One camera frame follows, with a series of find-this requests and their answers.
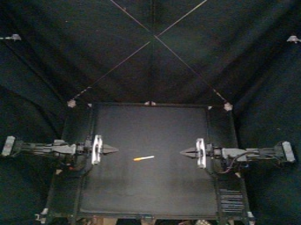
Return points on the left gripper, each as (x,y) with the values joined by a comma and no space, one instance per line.
(97,149)

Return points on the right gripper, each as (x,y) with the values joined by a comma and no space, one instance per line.
(200,152)

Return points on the grey marker pen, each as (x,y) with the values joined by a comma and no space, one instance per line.
(144,158)

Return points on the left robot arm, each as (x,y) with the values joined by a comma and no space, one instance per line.
(47,148)

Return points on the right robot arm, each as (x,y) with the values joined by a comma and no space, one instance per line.
(251,153)

